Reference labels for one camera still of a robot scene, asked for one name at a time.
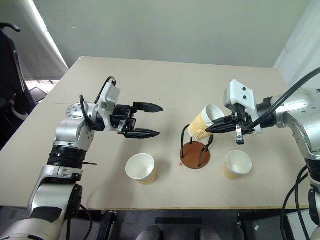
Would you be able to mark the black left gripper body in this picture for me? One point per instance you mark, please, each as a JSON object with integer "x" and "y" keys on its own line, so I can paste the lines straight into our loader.
{"x": 123, "y": 116}

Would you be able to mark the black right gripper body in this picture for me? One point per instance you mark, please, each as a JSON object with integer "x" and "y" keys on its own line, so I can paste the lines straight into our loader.
{"x": 240, "y": 117}

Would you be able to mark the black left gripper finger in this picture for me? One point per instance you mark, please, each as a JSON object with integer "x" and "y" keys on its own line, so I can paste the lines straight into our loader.
{"x": 142, "y": 134}
{"x": 147, "y": 107}

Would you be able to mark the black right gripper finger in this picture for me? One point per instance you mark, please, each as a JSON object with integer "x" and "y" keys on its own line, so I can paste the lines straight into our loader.
{"x": 226, "y": 119}
{"x": 222, "y": 128}

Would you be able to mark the ribbed brown paper cup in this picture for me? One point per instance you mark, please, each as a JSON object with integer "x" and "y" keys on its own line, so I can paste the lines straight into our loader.
{"x": 140, "y": 166}
{"x": 200, "y": 126}
{"x": 237, "y": 162}

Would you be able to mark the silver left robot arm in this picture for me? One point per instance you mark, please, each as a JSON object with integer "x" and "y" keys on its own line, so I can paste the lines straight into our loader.
{"x": 67, "y": 127}

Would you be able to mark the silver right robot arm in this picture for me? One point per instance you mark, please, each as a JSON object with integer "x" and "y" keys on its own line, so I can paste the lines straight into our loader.
{"x": 300, "y": 117}

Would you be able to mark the white curtain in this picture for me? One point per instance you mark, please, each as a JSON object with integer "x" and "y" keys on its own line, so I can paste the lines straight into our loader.
{"x": 302, "y": 42}
{"x": 50, "y": 42}

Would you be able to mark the black office chair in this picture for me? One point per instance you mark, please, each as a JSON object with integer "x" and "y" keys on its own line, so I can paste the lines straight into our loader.
{"x": 10, "y": 87}

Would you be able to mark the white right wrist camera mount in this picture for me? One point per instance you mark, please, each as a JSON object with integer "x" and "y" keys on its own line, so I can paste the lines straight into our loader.
{"x": 240, "y": 96}

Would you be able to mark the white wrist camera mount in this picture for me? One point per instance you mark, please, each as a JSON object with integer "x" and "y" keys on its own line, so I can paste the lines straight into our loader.
{"x": 240, "y": 96}
{"x": 110, "y": 96}

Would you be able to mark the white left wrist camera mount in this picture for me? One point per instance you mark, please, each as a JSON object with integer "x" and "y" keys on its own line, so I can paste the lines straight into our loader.
{"x": 110, "y": 96}

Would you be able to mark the black table frame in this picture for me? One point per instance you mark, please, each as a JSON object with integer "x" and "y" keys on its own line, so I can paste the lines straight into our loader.
{"x": 178, "y": 221}

